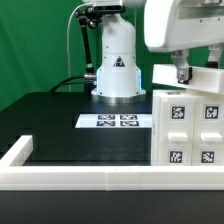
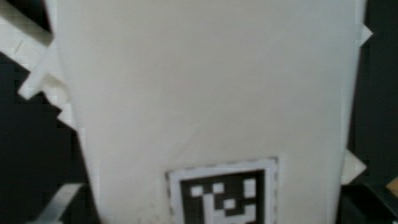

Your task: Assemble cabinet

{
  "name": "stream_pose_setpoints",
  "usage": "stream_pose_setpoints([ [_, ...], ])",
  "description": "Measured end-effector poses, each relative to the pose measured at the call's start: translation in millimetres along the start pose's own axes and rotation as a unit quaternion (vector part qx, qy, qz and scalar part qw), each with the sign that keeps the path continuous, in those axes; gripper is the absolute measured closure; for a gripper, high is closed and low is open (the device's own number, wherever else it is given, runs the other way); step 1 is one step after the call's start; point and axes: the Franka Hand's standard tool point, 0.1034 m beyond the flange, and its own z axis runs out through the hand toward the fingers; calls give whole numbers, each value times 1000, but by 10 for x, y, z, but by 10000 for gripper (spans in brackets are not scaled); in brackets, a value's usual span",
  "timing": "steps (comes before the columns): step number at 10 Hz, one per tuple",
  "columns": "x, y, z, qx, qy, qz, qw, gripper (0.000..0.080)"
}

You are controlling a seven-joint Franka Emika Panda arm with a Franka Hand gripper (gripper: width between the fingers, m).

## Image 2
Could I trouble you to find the white cabinet box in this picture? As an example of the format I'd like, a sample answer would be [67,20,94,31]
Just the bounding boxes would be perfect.
[0,0,78,129]

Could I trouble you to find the white rectangular block with tags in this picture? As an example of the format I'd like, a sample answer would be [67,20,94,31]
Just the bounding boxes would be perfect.
[44,0,366,224]

